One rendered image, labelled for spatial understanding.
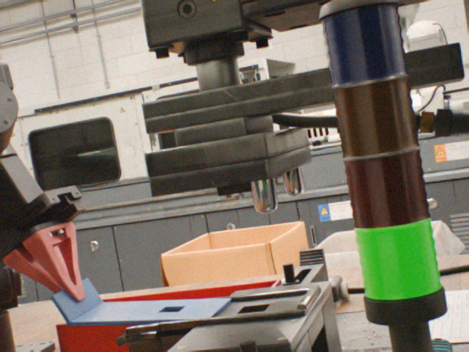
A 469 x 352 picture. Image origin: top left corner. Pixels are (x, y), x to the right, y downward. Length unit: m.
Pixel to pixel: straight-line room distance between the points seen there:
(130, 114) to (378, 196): 5.38
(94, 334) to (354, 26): 0.61
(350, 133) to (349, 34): 0.05
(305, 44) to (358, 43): 6.91
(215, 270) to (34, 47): 5.83
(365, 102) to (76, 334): 0.61
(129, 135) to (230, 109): 5.13
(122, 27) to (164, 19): 7.36
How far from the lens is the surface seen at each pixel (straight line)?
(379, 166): 0.36
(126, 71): 7.94
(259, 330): 0.61
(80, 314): 0.73
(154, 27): 0.63
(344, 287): 1.01
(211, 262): 3.00
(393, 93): 0.36
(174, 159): 0.59
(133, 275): 5.85
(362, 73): 0.36
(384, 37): 0.36
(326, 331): 0.70
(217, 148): 0.58
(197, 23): 0.61
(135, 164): 5.73
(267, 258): 2.94
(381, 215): 0.36
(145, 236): 5.74
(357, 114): 0.36
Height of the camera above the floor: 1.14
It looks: 3 degrees down
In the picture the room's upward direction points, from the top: 10 degrees counter-clockwise
